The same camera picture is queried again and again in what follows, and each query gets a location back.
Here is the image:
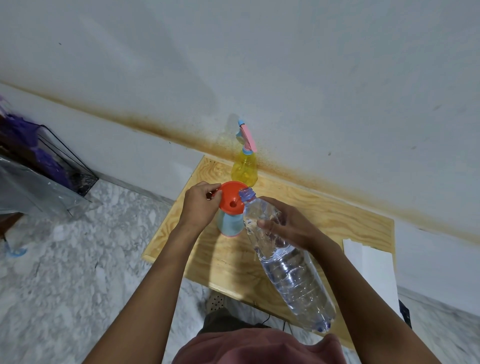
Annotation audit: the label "small black box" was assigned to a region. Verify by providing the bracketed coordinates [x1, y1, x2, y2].
[398, 299, 413, 328]

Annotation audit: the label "white perforated sandal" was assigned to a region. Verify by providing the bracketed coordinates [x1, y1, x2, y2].
[206, 290, 226, 313]

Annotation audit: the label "pink shirt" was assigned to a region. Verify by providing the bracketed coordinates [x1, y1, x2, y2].
[163, 328, 361, 364]

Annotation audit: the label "blue plastic scrap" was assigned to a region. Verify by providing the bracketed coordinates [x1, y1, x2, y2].
[4, 239, 29, 259]

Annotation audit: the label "black wire rack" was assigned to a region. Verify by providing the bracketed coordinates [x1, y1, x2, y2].
[0, 124, 100, 219]

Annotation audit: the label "yellow spray bottle pink trigger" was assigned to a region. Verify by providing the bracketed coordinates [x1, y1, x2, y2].
[230, 119, 259, 188]

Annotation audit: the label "light blue bottle pink base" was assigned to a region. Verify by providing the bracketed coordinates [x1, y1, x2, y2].
[216, 207, 247, 238]

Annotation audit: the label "black cable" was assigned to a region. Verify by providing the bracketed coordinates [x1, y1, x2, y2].
[258, 312, 294, 335]

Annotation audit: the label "person's right forearm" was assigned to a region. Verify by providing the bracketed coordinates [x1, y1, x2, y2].
[300, 240, 444, 364]

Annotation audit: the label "clear plastic bag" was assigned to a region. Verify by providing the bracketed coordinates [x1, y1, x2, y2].
[0, 154, 93, 219]

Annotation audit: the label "person's right hand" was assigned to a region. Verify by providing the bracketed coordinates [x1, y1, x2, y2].
[257, 196, 332, 253]

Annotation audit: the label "white paper sheet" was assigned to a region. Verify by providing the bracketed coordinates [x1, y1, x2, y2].
[341, 238, 404, 320]

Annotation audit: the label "dark trousers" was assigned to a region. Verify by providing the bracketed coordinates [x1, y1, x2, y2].
[198, 308, 272, 335]

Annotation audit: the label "purple cloth bundle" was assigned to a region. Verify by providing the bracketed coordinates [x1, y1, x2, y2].
[0, 95, 73, 190]

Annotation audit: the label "orange plastic funnel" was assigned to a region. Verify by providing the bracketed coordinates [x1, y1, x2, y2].
[210, 180, 250, 215]

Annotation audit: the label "person's left hand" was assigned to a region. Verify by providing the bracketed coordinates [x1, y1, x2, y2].
[177, 181, 224, 235]

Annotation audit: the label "clear plastic water bottle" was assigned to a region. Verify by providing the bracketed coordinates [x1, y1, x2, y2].
[239, 187, 337, 334]

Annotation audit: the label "person's left forearm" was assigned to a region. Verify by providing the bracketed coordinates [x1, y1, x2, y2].
[82, 223, 205, 364]

